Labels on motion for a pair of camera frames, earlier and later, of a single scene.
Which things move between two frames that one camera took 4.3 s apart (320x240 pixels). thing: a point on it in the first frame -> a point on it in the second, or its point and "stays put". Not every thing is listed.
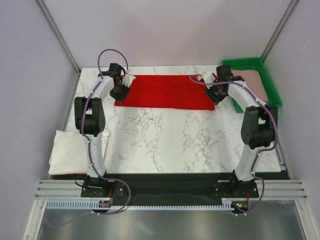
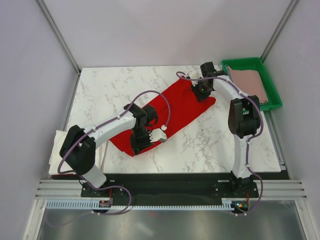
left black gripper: [120, 98] -> [137, 147]
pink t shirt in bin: [253, 79] stays put
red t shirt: [168, 92] -> [175, 106]
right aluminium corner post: [290, 8] stays put
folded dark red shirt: [69, 175] stays put
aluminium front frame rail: [72, 189] stays put
